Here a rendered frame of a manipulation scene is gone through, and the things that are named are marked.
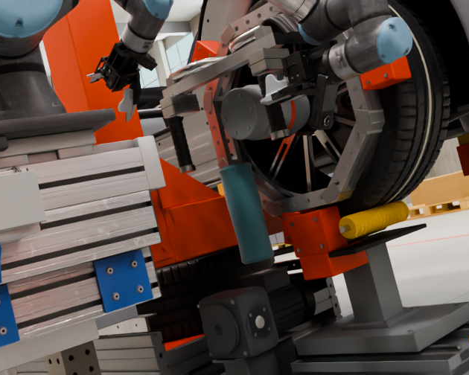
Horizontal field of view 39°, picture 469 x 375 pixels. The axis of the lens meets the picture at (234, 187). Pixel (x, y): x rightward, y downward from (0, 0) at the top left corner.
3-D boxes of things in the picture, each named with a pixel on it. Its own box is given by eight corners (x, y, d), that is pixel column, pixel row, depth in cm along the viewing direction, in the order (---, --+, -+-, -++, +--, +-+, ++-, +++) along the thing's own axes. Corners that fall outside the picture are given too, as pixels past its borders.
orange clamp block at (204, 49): (234, 53, 193) (215, 40, 198) (215, 53, 187) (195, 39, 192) (228, 75, 196) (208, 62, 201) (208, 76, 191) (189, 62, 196)
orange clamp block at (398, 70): (380, 89, 160) (412, 77, 154) (362, 91, 155) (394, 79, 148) (373, 62, 160) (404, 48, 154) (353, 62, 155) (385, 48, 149)
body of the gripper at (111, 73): (91, 74, 164) (109, 36, 157) (116, 68, 171) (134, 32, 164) (112, 95, 163) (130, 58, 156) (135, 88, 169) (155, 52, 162)
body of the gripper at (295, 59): (301, 59, 145) (344, 39, 137) (310, 97, 145) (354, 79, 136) (277, 60, 140) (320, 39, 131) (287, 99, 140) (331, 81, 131)
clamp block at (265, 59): (294, 68, 152) (288, 45, 152) (267, 69, 146) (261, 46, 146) (278, 75, 155) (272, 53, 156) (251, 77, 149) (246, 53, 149)
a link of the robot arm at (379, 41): (408, 11, 125) (420, 55, 125) (362, 33, 133) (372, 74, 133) (385, 10, 120) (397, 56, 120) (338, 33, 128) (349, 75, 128)
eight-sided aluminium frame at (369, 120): (404, 185, 158) (345, -33, 161) (388, 190, 154) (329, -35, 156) (249, 223, 197) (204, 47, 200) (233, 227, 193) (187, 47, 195)
